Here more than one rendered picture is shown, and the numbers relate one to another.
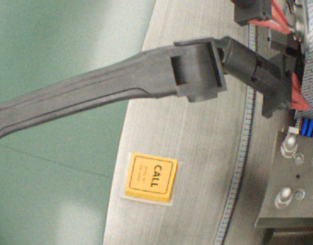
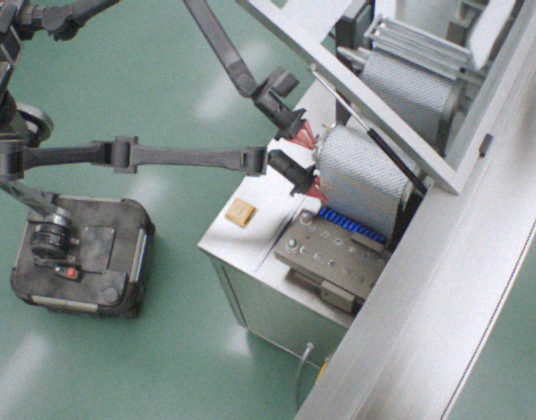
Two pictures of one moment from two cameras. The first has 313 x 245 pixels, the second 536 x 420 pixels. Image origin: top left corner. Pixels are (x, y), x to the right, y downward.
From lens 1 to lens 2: 0.74 m
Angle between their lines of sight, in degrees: 15
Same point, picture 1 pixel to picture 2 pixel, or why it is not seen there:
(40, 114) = (171, 159)
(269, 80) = (295, 176)
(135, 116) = (247, 182)
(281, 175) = (295, 232)
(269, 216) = (280, 253)
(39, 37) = (259, 127)
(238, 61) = (277, 162)
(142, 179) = (235, 210)
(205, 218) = (258, 242)
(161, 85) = (232, 164)
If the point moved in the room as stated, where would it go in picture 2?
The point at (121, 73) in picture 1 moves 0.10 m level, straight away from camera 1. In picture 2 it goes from (216, 154) to (228, 125)
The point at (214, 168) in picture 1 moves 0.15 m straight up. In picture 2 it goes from (272, 217) to (268, 194)
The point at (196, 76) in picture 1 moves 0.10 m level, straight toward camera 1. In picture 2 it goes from (250, 165) to (232, 194)
